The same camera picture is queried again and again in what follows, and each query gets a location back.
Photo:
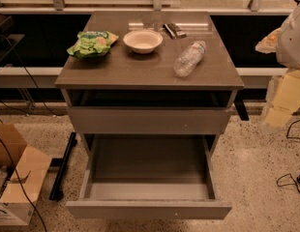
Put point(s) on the cardboard box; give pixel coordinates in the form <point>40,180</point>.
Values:
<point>26,168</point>

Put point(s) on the black metal bar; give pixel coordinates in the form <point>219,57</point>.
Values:
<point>56,193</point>

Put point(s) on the dark snack bar wrapper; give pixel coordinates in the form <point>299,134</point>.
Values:
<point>174,31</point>

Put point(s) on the clear plastic water bottle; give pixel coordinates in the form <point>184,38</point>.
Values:
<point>189,58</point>

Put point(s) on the open grey drawer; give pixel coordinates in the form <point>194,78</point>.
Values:
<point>149,176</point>

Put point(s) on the closed grey upper drawer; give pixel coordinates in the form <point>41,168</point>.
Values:
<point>148,121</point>

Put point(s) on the white paper bowl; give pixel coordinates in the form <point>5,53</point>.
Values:
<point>142,41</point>

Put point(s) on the green rice chip bag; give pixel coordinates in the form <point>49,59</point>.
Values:
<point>92,44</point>

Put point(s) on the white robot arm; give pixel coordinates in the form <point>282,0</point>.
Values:
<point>285,42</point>

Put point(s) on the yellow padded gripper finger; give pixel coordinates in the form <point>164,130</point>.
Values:
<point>282,100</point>

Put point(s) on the grey drawer cabinet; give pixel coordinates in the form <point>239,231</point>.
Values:
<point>124,79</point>

